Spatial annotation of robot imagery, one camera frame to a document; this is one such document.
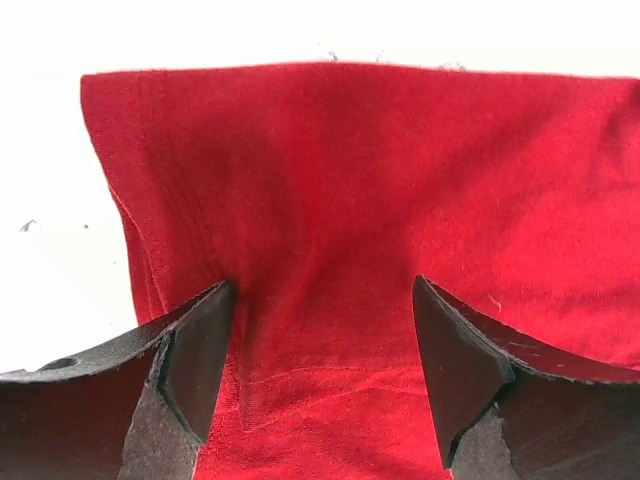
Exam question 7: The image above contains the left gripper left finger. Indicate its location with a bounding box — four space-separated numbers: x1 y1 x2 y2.
1 282 236 479

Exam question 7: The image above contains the dark red t shirt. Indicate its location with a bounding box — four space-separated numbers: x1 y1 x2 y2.
80 63 639 479

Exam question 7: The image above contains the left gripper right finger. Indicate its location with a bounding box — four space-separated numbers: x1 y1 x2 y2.
412 277 639 479

